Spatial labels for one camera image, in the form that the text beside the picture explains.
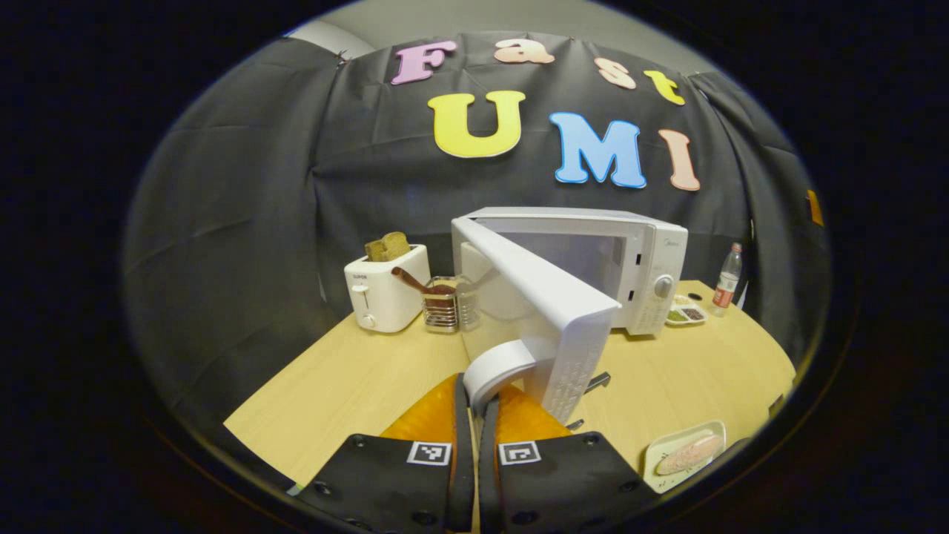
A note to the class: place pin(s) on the brown wooden spoon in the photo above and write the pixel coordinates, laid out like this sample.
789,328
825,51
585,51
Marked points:
411,280

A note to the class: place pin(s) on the clear glass jar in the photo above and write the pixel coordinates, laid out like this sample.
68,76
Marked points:
469,304

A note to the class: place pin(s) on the white microwave oven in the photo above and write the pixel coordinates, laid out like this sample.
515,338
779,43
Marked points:
652,245

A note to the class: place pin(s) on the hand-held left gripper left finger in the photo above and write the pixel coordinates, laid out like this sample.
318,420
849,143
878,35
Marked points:
461,445

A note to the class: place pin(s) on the divided white dish of beans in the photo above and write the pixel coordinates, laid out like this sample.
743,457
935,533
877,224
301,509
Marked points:
686,313

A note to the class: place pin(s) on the white toaster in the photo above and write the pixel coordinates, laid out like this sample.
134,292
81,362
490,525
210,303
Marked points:
385,297

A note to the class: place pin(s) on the round breaded food patty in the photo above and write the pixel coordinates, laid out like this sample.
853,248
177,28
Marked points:
689,454

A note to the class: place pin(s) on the clear plastic water bottle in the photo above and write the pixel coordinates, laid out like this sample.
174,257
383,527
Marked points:
726,285

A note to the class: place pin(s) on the brown bread slice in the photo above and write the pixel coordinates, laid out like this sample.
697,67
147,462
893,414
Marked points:
374,251
398,245

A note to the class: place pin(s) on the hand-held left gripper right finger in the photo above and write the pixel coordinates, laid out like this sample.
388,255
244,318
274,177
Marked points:
488,460

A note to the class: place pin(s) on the white rectangular plate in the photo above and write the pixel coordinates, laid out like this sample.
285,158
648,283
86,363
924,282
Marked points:
660,478

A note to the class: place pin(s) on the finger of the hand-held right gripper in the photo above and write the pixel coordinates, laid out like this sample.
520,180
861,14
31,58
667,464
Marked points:
815,208

